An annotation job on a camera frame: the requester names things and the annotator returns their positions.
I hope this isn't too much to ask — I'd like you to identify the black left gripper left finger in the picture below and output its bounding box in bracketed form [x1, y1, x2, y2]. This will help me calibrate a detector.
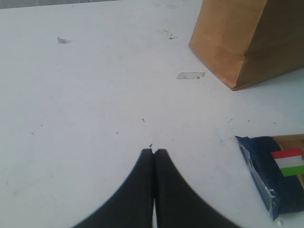
[75, 149, 154, 228]

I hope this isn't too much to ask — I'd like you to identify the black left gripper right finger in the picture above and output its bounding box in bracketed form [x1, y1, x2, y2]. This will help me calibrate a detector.
[154, 149, 238, 228]

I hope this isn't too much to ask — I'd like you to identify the spaghetti packet dark blue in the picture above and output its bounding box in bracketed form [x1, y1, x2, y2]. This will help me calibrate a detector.
[236, 134, 304, 219]

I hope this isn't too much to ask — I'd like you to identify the brown paper bag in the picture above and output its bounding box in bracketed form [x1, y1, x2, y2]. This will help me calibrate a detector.
[189, 0, 304, 90]

